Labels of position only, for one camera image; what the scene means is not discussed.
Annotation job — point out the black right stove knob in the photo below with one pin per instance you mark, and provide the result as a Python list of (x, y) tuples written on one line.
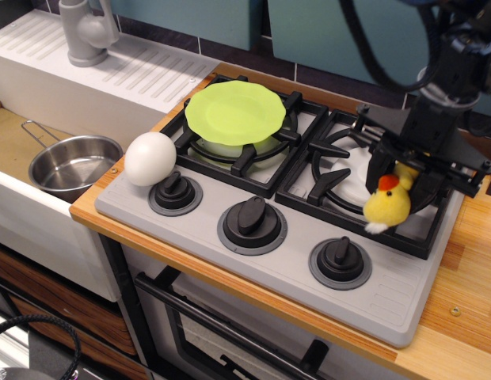
[(340, 264)]

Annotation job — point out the light green plastic plate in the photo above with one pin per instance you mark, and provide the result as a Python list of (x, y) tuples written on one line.
[(235, 113)]

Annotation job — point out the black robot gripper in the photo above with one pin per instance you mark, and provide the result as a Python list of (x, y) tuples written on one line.
[(424, 137)]

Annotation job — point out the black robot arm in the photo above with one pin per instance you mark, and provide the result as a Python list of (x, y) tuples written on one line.
[(459, 62)]

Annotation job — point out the wooden drawer front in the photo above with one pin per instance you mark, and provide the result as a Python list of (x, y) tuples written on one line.
[(23, 280)]

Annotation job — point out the black stove knob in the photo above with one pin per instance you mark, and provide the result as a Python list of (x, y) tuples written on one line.
[(340, 264), (176, 195), (252, 227)]

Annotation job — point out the white toy sink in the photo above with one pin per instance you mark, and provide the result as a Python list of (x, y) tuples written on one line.
[(138, 84)]

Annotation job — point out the black middle stove knob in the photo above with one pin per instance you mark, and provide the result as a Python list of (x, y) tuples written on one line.
[(252, 227)]

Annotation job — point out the white egg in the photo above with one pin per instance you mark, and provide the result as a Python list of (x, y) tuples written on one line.
[(149, 159)]

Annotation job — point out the black right burner grate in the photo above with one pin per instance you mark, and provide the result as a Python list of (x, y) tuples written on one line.
[(327, 182)]

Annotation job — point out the black oven door handle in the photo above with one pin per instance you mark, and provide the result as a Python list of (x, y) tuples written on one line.
[(225, 329)]

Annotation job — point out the yellow stuffed duck toy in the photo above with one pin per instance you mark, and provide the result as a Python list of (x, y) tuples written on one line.
[(390, 204)]

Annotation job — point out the black burner grate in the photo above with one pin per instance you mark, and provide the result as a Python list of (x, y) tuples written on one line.
[(256, 168), (327, 182)]

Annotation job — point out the grey toy stove top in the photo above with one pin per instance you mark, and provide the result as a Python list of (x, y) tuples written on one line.
[(286, 214)]

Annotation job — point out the black left burner grate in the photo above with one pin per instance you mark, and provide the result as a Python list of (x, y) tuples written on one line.
[(256, 168)]

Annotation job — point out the grey toy faucet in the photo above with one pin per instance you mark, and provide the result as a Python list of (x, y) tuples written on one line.
[(88, 36)]

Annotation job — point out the stainless steel pot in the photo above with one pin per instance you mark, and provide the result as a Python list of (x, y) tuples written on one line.
[(69, 167)]

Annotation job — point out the black left stove knob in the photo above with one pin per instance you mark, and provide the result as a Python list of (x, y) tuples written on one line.
[(176, 195)]

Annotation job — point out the toy oven door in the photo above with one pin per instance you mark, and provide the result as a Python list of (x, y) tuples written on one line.
[(216, 336)]

